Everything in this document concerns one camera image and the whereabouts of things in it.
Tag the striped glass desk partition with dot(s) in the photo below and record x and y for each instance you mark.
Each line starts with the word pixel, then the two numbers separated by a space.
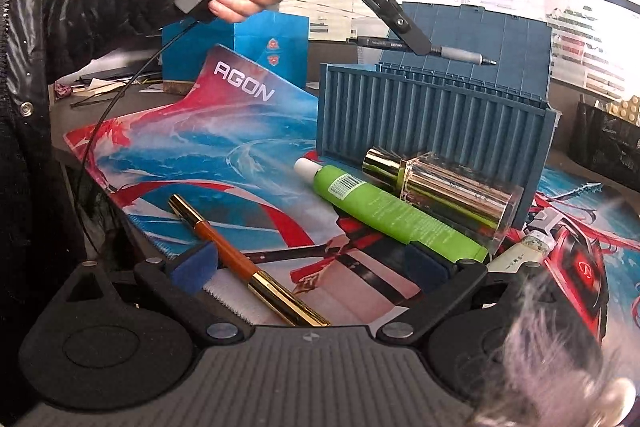
pixel 590 22

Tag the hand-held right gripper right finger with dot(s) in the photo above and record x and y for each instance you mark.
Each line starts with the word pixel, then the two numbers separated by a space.
pixel 427 269

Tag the dark notebook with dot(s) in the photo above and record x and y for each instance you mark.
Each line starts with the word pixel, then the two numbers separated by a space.
pixel 125 67

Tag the black mesh desk organizer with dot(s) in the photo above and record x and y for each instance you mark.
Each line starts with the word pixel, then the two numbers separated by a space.
pixel 600 142

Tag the white fur trim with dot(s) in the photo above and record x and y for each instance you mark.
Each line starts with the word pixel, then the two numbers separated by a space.
pixel 545 357

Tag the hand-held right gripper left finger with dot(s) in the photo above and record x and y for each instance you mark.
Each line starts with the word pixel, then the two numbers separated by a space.
pixel 195 268

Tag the blue paper gift bag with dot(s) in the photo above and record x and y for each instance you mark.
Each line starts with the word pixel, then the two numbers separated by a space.
pixel 250 37

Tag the cork board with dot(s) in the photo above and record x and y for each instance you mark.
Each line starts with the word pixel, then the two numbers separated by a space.
pixel 175 87

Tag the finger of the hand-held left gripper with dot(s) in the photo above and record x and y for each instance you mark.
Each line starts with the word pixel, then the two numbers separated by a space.
pixel 410 34

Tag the orange and gold pen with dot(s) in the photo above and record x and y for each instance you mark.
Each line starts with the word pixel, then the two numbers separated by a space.
pixel 225 252

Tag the black pen with grey grip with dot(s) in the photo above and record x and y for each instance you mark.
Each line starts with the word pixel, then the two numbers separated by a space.
pixel 465 55

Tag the printed red blue mouse mat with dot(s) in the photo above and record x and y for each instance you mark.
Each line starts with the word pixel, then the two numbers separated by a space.
pixel 200 157

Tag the green tube with white cap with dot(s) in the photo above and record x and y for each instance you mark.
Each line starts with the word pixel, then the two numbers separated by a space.
pixel 380 207

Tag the clear gold perfume bottle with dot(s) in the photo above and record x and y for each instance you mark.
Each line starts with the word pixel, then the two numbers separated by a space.
pixel 450 192

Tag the yellow pill blister pack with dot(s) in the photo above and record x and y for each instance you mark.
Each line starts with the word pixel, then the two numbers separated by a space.
pixel 627 109

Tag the blue container-shaped storage box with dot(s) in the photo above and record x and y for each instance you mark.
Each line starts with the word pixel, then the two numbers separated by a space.
pixel 425 122

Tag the person's black jacket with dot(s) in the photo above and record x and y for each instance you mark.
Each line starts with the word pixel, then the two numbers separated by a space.
pixel 25 157

